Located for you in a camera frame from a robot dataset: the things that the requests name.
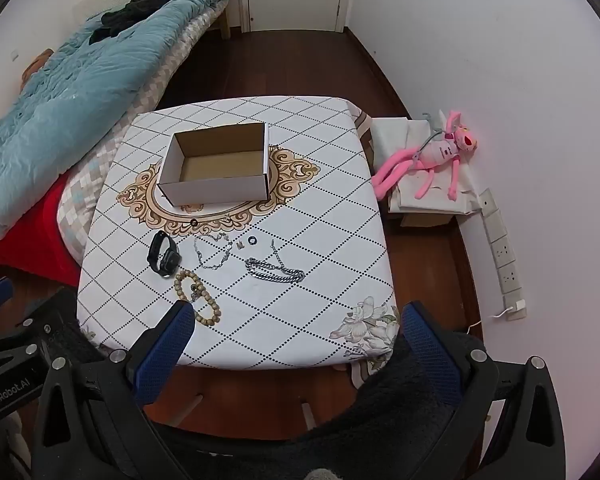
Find black clothes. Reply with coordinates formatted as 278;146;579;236
89;0;172;45

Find light blue quilt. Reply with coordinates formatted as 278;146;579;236
0;0;241;241

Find grey wire hanger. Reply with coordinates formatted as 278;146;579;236
412;111;446;163

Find white power strip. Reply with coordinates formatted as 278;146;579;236
480;187;527;320

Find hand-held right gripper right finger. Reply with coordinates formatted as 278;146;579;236
401;301;566;480

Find white cloth covered box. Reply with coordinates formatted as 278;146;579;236
370;116;483;216

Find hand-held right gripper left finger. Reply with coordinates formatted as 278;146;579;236
32;302;196;480

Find dark fuzzy clothing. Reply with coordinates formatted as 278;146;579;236
170;332;486;480

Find white cardboard box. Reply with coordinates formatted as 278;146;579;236
157;121;271;207

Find red blanket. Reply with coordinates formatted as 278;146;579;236
0;180;83;288

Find thin silver chain necklace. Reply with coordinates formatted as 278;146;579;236
194;232;234;271

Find thick silver chain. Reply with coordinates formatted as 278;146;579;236
245;242;306;284

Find white patterned table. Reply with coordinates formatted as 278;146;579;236
76;96;401;368

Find brown pillow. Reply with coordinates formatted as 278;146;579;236
21;49;55;83

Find checked bed mattress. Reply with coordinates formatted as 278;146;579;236
55;7;228;263

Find pink plush toy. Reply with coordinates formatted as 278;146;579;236
371;109;480;201

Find white charger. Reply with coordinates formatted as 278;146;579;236
492;300;527;320

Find wooden bead bracelet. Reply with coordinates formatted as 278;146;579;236
174;269;222;327

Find black smartwatch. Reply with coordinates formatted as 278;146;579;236
147;231;182;278

